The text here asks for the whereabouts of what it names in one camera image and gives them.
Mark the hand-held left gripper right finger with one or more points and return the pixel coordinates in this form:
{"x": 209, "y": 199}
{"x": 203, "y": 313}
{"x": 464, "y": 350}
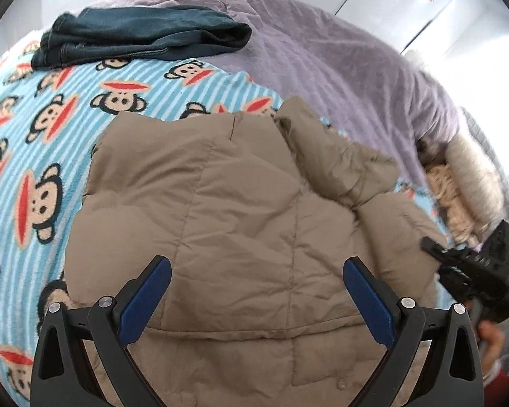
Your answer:
{"x": 367, "y": 301}

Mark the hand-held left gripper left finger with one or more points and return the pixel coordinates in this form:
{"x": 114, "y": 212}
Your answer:
{"x": 148, "y": 301}

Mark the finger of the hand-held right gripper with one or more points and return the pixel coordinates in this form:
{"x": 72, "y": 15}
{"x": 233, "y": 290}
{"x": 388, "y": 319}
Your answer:
{"x": 439, "y": 252}

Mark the tan puffer jacket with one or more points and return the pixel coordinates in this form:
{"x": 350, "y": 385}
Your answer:
{"x": 237, "y": 220}

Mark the person's right hand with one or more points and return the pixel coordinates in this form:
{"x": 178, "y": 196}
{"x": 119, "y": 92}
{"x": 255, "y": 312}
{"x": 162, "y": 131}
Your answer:
{"x": 492, "y": 343}

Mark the beige shaggy cloth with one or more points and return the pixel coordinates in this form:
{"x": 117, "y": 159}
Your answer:
{"x": 445, "y": 195}

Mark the cream fluffy pillow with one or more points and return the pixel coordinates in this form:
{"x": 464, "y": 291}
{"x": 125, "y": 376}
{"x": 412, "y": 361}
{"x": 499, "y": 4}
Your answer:
{"x": 475, "y": 178}

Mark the grey quilted mat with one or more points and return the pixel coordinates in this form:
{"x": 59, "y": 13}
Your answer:
{"x": 492, "y": 144}

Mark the blue monkey print blanket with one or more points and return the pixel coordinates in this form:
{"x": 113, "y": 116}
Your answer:
{"x": 46, "y": 157}

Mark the purple fleece blanket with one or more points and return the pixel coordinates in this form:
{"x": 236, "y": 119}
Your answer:
{"x": 322, "y": 59}

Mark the white wardrobe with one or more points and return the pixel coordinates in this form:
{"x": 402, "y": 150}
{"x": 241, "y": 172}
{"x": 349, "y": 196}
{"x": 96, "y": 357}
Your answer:
{"x": 386, "y": 0}

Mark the dark blue jeans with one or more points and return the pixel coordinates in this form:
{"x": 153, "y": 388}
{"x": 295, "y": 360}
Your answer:
{"x": 140, "y": 34}

